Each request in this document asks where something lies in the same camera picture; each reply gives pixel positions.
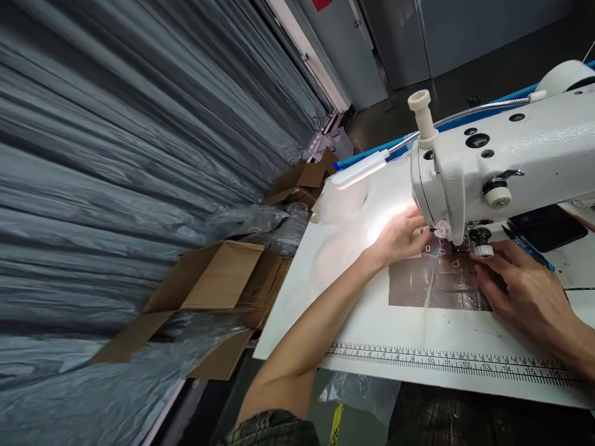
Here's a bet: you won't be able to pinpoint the person's right hand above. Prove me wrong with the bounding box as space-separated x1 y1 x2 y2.
473 240 584 347

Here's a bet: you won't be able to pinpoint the person's left hand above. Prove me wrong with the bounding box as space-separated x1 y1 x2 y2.
369 206 432 271

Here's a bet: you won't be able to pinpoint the person's left fingers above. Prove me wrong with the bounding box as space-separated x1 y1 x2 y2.
403 206 432 257

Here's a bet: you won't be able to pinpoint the person's right fingers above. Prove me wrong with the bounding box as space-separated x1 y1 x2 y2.
473 240 519 319

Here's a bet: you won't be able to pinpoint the clear plastic pouch red prints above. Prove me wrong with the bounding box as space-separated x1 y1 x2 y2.
388 232 495 313

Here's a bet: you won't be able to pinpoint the blue thread snips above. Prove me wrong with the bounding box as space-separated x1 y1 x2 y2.
501 220 557 273

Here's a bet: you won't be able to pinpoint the pile of translucent white sheets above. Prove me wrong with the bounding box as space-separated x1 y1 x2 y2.
310 157 417 233

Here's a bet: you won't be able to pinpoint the black smartphone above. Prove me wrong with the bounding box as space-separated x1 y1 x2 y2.
508 204 589 255

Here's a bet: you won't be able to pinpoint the white gooseneck lamp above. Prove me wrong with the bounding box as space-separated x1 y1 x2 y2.
330 90 547 190

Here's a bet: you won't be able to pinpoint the printed measuring tape strip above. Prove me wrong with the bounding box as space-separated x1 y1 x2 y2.
324 341 584 385

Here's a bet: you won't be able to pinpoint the white sewing machine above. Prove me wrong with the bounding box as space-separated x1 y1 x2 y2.
407 59 595 259

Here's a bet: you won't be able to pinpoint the small open cardboard box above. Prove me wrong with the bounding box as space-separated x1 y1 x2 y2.
263 147 341 209

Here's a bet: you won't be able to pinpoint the person's legs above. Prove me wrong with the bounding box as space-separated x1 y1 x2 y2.
386 383 595 446

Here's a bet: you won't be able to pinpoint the crumpled grey plastic bags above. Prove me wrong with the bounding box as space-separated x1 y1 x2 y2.
202 200 313 257

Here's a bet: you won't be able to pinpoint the clear plastic bag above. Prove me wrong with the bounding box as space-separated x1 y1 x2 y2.
317 370 402 426

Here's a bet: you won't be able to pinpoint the grey metal cabinet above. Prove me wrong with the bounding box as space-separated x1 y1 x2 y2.
367 0 595 92

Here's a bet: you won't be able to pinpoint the large open cardboard box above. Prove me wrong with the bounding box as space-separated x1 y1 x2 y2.
89 238 294 382

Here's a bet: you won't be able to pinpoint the yellow label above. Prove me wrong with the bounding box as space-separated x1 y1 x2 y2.
328 401 346 446

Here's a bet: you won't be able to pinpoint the grey plastic sheeting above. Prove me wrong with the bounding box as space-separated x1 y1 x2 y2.
0 0 337 446

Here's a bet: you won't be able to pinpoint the grey door with handle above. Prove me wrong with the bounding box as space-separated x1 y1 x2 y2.
297 0 390 113

